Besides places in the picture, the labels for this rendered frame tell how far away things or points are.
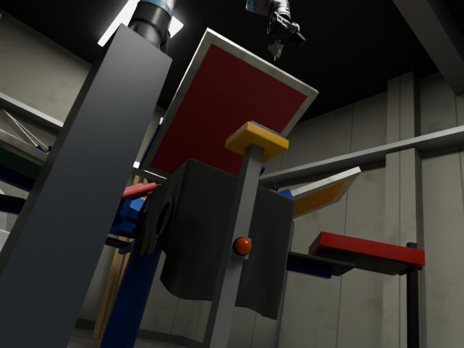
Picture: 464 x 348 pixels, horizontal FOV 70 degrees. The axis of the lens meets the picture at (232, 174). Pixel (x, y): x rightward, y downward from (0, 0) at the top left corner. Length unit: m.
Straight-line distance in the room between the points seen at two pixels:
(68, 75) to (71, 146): 4.64
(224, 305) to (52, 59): 5.06
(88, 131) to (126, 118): 0.11
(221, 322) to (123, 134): 0.54
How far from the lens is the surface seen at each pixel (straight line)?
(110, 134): 0.93
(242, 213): 0.81
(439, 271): 3.59
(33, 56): 5.50
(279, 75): 1.55
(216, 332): 0.77
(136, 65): 1.05
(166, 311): 5.61
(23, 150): 1.65
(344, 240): 2.16
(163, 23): 1.23
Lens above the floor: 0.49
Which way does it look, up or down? 24 degrees up
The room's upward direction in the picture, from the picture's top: 13 degrees clockwise
